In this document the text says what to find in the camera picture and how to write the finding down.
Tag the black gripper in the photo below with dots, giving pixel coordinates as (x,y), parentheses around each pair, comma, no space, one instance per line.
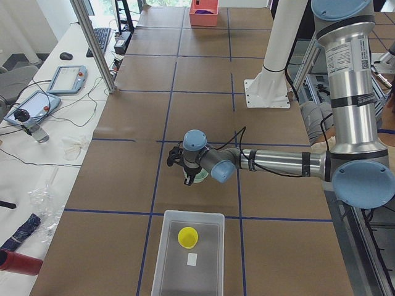
(191,171)

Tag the light green ceramic bowl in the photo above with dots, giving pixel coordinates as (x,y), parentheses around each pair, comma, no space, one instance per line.
(200,174)

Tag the yellow plastic cup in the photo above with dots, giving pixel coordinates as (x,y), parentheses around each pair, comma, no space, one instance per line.
(188,237)

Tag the purple cloth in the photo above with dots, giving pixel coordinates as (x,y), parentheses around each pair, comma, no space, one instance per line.
(204,11)

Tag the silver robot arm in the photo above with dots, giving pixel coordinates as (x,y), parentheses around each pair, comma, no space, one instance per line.
(357,165)

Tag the white label in box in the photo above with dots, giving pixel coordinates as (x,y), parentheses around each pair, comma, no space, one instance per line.
(192,259)

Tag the clear plastic storage box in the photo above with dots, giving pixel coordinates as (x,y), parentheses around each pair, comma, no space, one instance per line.
(172,275)

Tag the black power adapter box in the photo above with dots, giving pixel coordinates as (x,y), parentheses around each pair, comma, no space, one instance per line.
(122,43)

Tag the crumpled white tissue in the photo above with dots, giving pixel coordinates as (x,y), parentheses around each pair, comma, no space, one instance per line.
(73,146)

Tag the person in beige shirt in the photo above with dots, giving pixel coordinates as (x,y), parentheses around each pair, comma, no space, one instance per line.
(313,114)

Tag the crumpled clear plastic wrap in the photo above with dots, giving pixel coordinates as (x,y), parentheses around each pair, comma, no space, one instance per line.
(48,209)

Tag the far teach pendant tablet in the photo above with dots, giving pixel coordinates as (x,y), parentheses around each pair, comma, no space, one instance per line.
(68,80)

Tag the teach pendant tablet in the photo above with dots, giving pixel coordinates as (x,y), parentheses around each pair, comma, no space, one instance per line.
(39,105)
(68,80)

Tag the pink plastic bin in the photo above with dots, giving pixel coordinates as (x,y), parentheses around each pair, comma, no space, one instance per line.
(202,20)

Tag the folded blue umbrella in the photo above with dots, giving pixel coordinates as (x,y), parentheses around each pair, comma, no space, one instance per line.
(22,233)

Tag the near teach pendant tablet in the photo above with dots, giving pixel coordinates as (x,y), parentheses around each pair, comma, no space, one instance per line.
(39,105)

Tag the black keyboard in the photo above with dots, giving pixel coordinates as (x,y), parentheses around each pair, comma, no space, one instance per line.
(102,35)

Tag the black computer mouse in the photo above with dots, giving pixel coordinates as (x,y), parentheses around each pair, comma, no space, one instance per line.
(65,56)

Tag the clear water bottle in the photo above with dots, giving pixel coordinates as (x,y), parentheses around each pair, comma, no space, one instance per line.
(30,125)

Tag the red cylinder bottle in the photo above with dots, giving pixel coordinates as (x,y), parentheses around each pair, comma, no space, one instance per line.
(18,263)

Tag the grey office chair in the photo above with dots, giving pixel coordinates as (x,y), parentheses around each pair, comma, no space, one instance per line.
(13,81)

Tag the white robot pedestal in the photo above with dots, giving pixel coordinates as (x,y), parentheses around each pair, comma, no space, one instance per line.
(268,89)

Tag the aluminium frame post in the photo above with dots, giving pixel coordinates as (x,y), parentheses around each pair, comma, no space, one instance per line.
(88,31)

